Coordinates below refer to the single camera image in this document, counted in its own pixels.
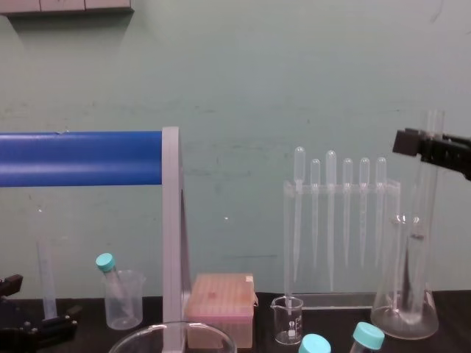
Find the translucent plastic beaker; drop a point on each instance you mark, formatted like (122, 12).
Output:
(125, 309)

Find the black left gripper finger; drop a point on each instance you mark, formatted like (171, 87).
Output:
(12, 286)
(55, 327)
(456, 139)

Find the pink pipette tip box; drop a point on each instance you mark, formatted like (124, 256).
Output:
(221, 298)

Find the blue cylindrical roll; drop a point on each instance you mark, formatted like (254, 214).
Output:
(81, 158)

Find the clear glass dish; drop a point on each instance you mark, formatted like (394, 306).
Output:
(147, 340)

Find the small clear glass beaker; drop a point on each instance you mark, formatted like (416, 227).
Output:
(289, 327)

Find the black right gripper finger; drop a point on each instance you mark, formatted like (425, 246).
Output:
(406, 142)

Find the white wall shelf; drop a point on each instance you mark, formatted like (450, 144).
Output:
(66, 5)

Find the clear acrylic pipette rack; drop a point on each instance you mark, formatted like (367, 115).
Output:
(368, 299)

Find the clear glass conical flask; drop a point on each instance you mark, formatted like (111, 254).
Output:
(390, 312)

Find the teal capped plastic tube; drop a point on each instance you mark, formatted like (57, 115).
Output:
(314, 345)
(106, 262)
(368, 334)

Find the grey acrylic upright stand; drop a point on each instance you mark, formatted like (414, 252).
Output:
(171, 220)

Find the translucent plastic measuring cylinder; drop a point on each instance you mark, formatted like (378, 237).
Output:
(47, 279)

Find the clear glass test tube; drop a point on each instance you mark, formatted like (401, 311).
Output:
(425, 191)

